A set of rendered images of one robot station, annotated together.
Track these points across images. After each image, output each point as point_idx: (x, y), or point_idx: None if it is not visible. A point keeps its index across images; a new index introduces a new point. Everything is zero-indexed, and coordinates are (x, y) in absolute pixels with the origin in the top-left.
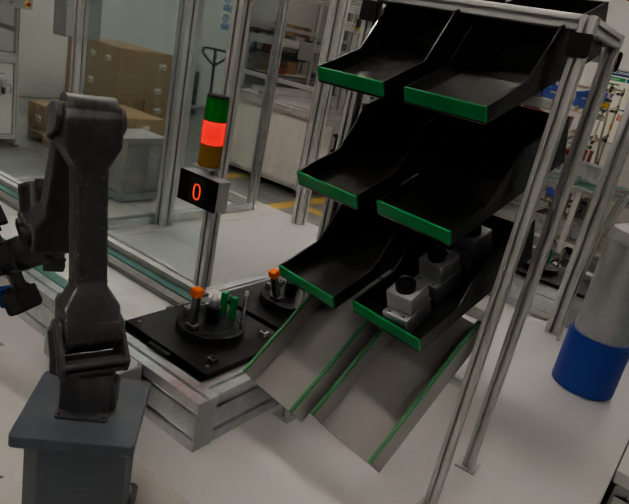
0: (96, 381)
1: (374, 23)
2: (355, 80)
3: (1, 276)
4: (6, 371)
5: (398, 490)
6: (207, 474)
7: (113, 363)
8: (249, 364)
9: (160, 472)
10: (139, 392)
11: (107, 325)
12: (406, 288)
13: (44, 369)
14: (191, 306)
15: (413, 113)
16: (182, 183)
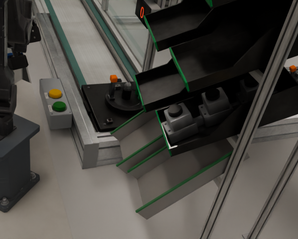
0: None
1: None
2: None
3: (44, 44)
4: (23, 97)
5: (187, 235)
6: (81, 183)
7: (1, 112)
8: (114, 130)
9: (58, 173)
10: (29, 129)
11: (1, 91)
12: (171, 113)
13: (41, 101)
14: (110, 86)
15: None
16: (137, 4)
